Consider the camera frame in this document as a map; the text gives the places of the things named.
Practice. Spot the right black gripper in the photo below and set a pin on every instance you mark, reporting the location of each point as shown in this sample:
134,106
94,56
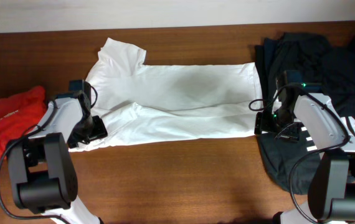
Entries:
262,122

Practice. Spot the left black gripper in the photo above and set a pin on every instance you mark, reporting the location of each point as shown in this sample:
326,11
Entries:
99,130

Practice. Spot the white printed t-shirt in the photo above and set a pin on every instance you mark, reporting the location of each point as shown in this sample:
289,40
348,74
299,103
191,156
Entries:
142,103

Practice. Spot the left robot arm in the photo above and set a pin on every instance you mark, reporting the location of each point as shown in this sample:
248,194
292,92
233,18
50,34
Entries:
43,178

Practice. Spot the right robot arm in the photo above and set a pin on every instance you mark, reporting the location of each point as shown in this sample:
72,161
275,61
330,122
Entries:
331,195

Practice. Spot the folded red t-shirt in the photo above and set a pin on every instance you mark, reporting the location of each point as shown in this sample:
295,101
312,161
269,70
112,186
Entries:
20,112

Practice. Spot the dark lettered t-shirt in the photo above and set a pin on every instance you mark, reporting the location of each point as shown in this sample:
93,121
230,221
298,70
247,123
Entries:
319,62

